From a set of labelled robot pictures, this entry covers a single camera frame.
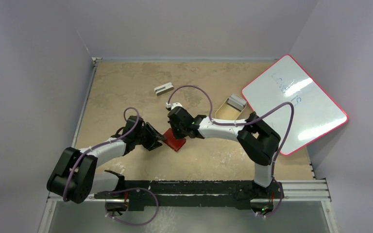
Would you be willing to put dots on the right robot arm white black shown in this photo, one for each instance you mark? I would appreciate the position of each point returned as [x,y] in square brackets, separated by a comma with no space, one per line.
[259,140]

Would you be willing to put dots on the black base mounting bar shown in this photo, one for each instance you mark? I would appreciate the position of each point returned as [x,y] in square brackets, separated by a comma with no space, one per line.
[240,194]

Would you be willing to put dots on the aluminium table frame rail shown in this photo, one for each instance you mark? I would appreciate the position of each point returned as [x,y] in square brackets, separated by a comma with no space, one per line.
[303,190]

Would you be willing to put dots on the pink-framed whiteboard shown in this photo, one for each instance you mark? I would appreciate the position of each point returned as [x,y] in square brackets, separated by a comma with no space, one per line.
[315,112]

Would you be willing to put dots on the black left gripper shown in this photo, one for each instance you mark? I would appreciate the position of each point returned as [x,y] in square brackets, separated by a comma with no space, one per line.
[154,138]

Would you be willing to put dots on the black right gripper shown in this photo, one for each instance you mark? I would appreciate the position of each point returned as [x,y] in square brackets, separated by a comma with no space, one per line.
[176,129]

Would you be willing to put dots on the red card holder wallet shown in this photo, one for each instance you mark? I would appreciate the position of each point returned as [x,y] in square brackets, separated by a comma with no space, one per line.
[172,142]

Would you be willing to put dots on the stack of white cards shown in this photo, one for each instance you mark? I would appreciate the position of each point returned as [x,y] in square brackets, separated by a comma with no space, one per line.
[236,102]

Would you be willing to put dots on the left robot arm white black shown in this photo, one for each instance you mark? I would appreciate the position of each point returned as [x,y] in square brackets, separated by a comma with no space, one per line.
[74,177]

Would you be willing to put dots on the beige oval tray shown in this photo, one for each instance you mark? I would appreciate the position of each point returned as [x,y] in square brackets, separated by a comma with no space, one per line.
[227,112]

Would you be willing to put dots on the white grey card reader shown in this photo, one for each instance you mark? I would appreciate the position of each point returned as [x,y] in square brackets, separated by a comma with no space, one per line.
[162,89]

